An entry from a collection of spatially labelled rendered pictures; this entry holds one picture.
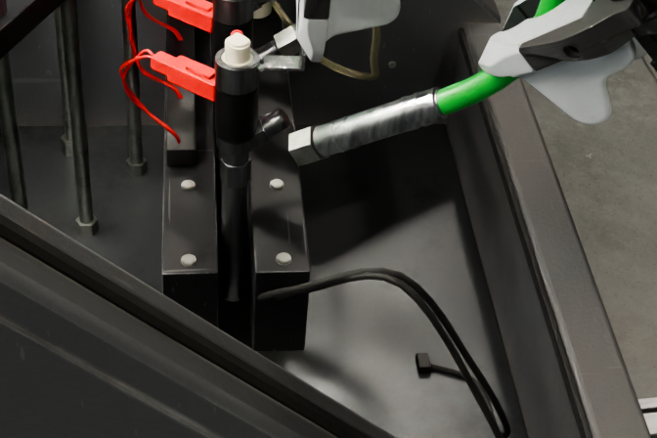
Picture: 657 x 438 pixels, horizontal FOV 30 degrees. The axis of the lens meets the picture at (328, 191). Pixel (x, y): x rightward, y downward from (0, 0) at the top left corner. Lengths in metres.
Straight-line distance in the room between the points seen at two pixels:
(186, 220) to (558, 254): 0.27
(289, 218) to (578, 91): 0.33
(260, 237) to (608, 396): 0.26
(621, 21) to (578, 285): 0.39
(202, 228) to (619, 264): 1.58
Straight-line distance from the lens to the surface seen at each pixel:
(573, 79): 0.59
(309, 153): 0.69
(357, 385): 0.96
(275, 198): 0.88
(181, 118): 0.93
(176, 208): 0.87
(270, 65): 0.77
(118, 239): 1.07
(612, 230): 2.44
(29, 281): 0.42
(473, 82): 0.64
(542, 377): 0.91
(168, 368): 0.44
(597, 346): 0.86
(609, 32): 0.54
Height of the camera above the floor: 1.55
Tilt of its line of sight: 40 degrees down
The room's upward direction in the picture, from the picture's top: 5 degrees clockwise
